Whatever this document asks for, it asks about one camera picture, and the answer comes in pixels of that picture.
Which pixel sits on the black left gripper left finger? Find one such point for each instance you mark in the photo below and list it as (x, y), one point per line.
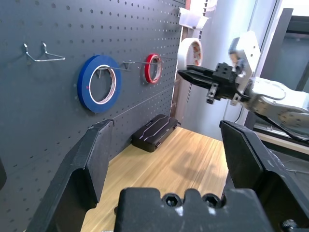
(79, 174)

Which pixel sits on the white plastic tray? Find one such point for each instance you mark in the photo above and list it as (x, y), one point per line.
(190, 19)

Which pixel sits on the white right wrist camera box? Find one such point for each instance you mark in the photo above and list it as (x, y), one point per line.
(248, 53)

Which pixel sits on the blue tape roll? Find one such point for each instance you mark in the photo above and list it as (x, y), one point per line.
(83, 87)

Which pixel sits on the grey perforated pegboard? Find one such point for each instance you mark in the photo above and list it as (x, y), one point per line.
(48, 120)

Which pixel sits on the black tool case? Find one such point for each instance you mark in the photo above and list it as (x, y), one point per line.
(152, 135)

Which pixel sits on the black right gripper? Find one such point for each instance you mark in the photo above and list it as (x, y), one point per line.
(224, 84)

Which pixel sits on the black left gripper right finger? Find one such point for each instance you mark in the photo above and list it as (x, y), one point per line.
(253, 164)

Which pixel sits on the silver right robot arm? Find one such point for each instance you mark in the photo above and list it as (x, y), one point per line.
(277, 101)

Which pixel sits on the red tape roll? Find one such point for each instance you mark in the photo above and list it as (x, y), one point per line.
(147, 72)

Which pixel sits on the white tape roll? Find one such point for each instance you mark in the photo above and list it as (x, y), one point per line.
(182, 55)

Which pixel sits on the silver pegboard hook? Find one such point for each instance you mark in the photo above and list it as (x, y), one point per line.
(128, 63)
(116, 68)
(169, 58)

